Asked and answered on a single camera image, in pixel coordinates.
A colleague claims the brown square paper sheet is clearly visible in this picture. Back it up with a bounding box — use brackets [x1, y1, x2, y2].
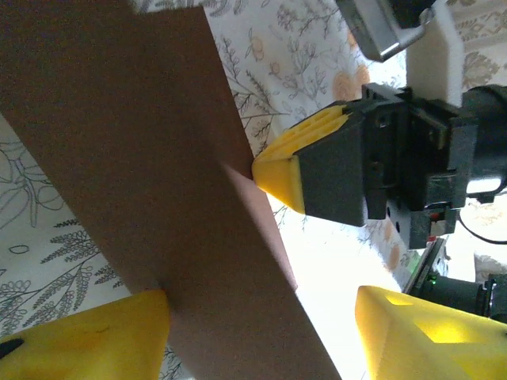
[0, 0, 342, 380]

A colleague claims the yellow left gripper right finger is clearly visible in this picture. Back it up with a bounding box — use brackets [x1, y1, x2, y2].
[355, 284, 507, 380]

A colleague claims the floral tablecloth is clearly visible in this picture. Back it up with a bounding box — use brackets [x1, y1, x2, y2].
[0, 0, 507, 380]

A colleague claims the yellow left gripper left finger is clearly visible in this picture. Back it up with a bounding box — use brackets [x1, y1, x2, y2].
[0, 288, 173, 380]

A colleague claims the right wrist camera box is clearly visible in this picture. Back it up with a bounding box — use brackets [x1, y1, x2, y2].
[336, 0, 439, 63]

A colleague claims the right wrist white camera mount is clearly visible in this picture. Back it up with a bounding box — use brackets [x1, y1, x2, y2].
[406, 9, 465, 110]

